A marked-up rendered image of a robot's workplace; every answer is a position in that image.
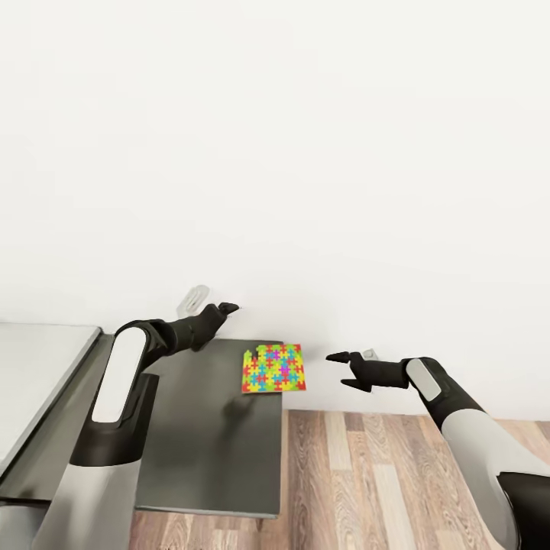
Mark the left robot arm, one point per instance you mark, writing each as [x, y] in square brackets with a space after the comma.
[93, 505]

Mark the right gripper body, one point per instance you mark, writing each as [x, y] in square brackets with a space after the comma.
[368, 373]

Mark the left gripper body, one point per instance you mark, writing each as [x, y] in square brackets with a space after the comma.
[204, 326]

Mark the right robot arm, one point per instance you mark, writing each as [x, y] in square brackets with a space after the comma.
[510, 486]

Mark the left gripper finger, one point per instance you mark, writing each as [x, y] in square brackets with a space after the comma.
[227, 308]

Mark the jigsaw puzzle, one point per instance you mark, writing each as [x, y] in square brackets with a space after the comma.
[278, 369]

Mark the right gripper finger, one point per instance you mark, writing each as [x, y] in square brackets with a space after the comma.
[352, 383]
[340, 357]

